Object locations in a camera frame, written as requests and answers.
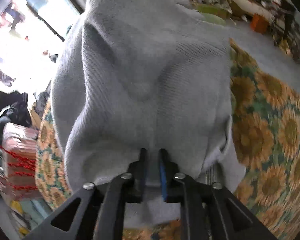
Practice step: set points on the dark clothes pile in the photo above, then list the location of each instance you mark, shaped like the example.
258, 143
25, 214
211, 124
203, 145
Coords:
14, 109

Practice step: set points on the orange paper bag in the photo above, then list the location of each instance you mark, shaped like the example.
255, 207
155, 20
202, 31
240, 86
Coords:
259, 24

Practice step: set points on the low wooden shelf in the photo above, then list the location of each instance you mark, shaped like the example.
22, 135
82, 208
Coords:
240, 2

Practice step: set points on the green cardboard box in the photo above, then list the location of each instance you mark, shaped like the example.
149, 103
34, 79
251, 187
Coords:
213, 10

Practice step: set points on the red patterned bag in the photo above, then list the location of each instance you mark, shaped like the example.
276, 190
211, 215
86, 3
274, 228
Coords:
18, 162

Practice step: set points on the sunflower pattern bed cover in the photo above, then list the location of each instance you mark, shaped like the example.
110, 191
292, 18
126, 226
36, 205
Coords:
266, 135

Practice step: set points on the grey knit sweater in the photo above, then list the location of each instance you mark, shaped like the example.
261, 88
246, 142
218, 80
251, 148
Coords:
146, 74

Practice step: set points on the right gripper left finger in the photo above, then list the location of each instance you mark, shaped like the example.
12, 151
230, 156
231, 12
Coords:
92, 214

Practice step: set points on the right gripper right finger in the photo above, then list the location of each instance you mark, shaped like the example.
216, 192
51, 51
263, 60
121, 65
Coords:
207, 211

